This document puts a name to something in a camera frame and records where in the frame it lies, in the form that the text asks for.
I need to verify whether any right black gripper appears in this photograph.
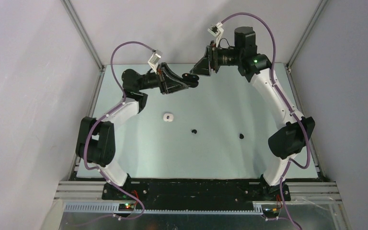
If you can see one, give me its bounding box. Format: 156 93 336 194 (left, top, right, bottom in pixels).
190 40 243 76

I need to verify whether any black charging case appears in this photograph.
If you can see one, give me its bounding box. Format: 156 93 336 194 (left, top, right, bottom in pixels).
182 73 199 88

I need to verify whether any white earbud charging case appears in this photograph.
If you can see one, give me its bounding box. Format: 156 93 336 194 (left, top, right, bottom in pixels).
163 113 174 122

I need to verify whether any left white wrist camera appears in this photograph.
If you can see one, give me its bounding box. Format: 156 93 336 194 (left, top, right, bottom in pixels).
148 50 162 72

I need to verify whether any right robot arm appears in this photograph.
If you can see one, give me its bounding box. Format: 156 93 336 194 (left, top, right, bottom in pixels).
190 23 315 200

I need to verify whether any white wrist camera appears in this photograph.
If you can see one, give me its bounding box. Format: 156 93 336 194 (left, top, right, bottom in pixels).
148 50 162 72
207 22 224 46

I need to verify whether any aluminium frame rail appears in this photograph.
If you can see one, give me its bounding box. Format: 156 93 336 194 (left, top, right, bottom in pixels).
54 181 342 215

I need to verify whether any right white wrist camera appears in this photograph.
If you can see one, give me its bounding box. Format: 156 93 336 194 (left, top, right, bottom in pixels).
207 22 224 46

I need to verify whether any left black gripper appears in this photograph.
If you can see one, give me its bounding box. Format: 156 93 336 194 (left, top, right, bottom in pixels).
137 63 188 95

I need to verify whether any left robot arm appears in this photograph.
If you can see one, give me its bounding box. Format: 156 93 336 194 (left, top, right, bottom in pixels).
76 62 199 200

